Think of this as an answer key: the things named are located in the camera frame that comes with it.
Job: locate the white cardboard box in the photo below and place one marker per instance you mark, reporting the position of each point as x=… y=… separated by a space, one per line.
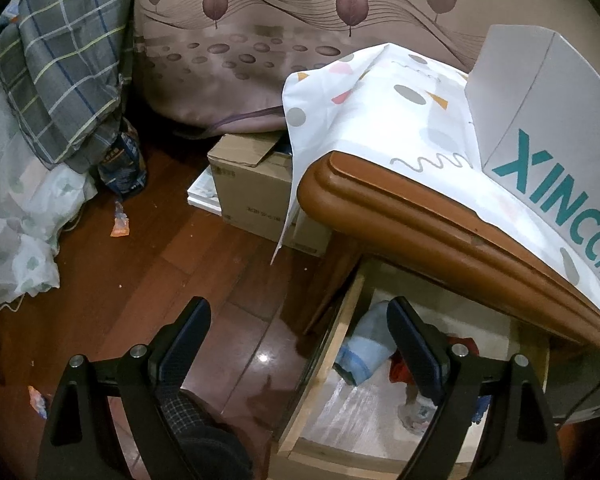
x=520 y=85

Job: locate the dark blue snack packet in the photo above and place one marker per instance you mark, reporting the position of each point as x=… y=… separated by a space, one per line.
x=122 y=165

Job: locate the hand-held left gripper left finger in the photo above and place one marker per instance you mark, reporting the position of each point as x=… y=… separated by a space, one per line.
x=180 y=355

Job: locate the white patterned underwear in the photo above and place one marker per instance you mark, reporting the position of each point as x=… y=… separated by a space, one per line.
x=415 y=415

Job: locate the brown wooden nightstand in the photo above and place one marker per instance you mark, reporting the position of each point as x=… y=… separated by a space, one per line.
x=380 y=210

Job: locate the wooden drawer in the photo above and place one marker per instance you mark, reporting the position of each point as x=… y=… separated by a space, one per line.
x=340 y=410

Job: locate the red underwear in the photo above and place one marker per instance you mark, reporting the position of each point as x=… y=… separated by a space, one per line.
x=400 y=372

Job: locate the person's leg in plaid trousers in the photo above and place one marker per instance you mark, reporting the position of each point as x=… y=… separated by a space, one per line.
x=190 y=415

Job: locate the leaf print bedsheet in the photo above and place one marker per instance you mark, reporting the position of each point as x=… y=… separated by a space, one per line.
x=240 y=85

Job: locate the white dotted tablecloth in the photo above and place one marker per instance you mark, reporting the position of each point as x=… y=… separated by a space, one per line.
x=380 y=110

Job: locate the white floral cloth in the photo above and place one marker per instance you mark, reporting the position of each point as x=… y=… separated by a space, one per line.
x=10 y=210

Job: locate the brown cardboard box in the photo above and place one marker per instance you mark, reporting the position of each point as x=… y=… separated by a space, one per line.
x=250 y=195

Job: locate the blue orange wrapper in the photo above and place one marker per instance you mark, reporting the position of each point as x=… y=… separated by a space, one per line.
x=39 y=400

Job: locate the grey plaid blanket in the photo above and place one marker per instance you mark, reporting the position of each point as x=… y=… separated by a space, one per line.
x=60 y=60

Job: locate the light blue underwear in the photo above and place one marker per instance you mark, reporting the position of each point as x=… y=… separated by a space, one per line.
x=365 y=355

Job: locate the stack of white papers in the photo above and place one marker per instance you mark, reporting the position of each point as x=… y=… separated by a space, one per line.
x=205 y=195

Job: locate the dark blue lace underwear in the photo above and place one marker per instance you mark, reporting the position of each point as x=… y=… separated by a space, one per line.
x=481 y=407

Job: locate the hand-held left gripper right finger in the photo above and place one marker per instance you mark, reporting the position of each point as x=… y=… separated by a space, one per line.
x=415 y=355

